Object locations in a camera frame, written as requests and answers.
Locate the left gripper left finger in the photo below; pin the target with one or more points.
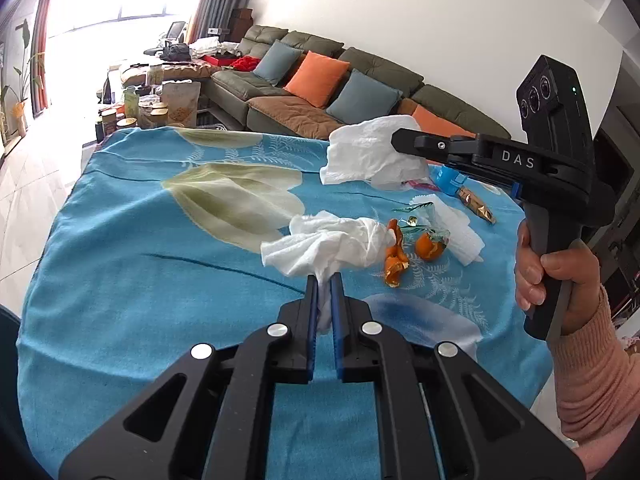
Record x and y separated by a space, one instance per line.
208 415

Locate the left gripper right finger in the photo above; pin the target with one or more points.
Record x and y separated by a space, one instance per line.
440 415

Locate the clear green patterned wrapper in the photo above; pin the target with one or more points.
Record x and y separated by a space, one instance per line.
418 219

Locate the orange peel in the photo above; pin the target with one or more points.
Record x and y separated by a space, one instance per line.
429 245

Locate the orange peel strip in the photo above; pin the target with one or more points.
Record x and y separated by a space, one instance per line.
396 261

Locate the large white tissue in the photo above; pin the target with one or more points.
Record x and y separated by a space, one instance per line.
364 152

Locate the right hand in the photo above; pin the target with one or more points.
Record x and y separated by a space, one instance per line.
577 265

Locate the gold foil snack packet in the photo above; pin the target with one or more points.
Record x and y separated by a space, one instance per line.
471 201

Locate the blue paper coffee cup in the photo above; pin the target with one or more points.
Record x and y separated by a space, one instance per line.
448 180

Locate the orange cushion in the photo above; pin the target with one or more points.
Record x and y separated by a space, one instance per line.
431 123
317 78

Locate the blue floral tablecloth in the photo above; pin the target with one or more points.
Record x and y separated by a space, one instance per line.
157 249

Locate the grey blue cushion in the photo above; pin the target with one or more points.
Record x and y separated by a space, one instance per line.
363 98
276 62

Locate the dark teal chair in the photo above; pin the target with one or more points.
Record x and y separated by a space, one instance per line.
11 422

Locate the olive green sectional sofa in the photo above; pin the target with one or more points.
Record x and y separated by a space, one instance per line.
257 105

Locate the cluttered coffee table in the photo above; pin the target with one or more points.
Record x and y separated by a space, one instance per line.
160 93

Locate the grey orange left curtain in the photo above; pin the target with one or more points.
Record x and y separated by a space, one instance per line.
38 90

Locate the tall green potted plant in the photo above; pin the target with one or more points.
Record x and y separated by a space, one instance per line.
20 92

